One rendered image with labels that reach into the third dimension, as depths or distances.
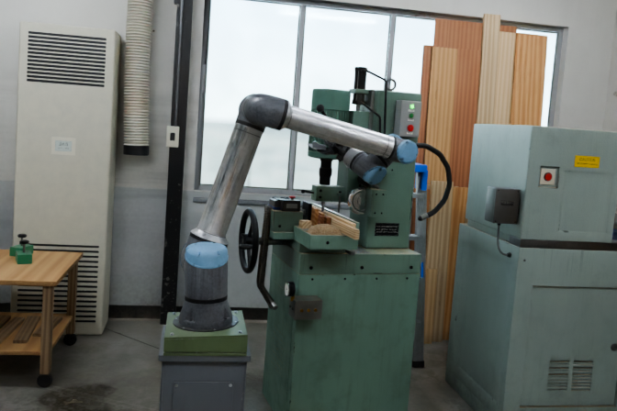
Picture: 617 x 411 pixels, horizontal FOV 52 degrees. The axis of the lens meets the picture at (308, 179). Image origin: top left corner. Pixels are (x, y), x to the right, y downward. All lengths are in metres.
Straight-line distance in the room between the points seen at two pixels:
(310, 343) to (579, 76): 2.96
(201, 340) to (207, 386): 0.17
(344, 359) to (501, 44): 2.53
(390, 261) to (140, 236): 1.90
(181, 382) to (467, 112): 2.83
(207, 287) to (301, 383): 0.82
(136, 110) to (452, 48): 2.07
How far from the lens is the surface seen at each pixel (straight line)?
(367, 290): 2.85
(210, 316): 2.26
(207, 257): 2.22
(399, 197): 2.95
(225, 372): 2.27
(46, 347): 3.35
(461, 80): 4.41
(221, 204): 2.39
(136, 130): 3.96
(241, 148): 2.38
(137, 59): 3.98
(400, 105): 2.86
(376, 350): 2.96
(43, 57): 3.94
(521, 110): 4.56
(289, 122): 2.29
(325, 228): 2.61
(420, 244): 3.77
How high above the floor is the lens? 1.35
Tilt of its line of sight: 5 degrees down
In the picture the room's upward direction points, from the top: 4 degrees clockwise
